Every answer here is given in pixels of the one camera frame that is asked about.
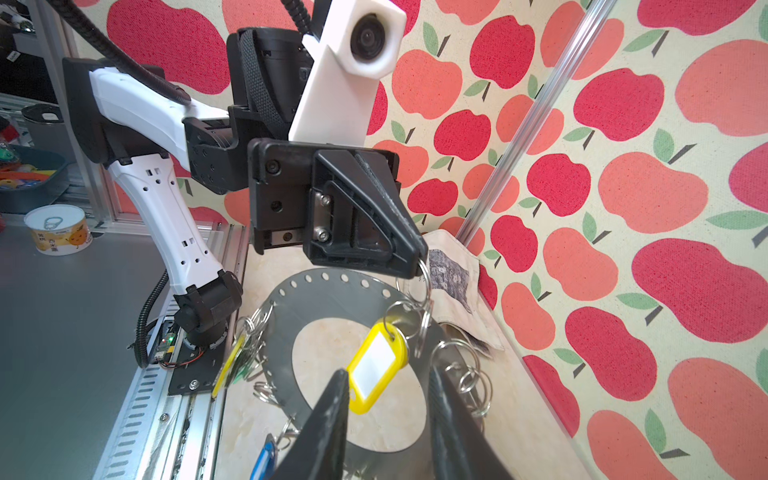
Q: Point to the blue key tag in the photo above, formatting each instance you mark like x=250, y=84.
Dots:
x=266, y=460

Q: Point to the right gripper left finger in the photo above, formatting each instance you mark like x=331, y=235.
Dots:
x=319, y=450

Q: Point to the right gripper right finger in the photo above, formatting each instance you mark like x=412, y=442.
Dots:
x=459, y=449

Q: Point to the small food can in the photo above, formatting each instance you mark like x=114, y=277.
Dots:
x=58, y=230

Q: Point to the blue tray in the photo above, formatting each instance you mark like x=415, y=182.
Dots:
x=30, y=178

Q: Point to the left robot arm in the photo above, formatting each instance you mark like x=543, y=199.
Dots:
x=134, y=123

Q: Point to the printed canvas tote bag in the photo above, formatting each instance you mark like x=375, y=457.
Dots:
x=454, y=274

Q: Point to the green key tag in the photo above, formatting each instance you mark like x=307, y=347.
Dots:
x=242, y=367

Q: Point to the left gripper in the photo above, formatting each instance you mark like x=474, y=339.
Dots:
x=341, y=203

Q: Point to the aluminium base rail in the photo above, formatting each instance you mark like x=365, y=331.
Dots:
x=169, y=424

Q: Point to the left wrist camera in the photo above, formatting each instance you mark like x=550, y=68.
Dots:
x=353, y=45

